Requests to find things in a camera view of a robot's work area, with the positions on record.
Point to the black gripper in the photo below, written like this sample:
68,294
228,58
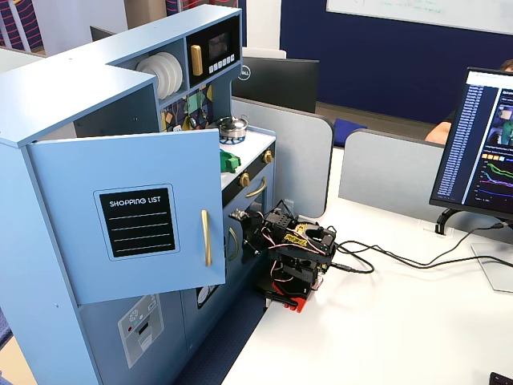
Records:
252,221

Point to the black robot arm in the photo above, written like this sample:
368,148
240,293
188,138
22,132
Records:
308,256

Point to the steel pot lid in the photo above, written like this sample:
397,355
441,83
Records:
231,121

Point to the blue oven door with window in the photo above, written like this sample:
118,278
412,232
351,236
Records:
269,200

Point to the gold stove knob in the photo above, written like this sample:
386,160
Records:
268,156
245,179

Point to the green plastic container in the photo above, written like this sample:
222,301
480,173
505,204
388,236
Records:
229,166

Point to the grey desk divider panel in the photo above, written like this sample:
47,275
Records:
384,172
296,160

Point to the red table clamp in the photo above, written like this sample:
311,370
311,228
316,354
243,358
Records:
296,302

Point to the steel toy pot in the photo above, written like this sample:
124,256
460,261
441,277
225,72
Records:
232,131

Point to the steel toy ladle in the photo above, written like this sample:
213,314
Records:
193,122

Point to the steel slotted spatula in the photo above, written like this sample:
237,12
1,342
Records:
176,128

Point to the blue chair back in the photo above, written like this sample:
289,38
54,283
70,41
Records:
348,130

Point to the black Dell monitor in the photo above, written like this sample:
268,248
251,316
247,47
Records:
280,84

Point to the white toy plate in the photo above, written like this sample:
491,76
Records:
146,68
166,80
178,74

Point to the white monitor back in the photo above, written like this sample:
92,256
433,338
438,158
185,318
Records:
264,53

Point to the blue door with shopping list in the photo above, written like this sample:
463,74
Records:
80,168

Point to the blue door with ice dispenser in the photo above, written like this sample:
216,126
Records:
100,353

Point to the black toy microwave door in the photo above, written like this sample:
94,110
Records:
224,28

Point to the seated person dark shirt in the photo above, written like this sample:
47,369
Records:
439,132

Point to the monitor with lit screen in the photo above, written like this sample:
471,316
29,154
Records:
473,140

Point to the blue wooden toy kitchen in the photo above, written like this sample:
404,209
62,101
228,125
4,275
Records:
60,80

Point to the black phone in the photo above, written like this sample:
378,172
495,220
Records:
503,379

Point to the silver monitor base plate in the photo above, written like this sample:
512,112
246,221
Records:
495,268

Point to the white wall whiteboard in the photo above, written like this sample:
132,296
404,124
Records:
401,10

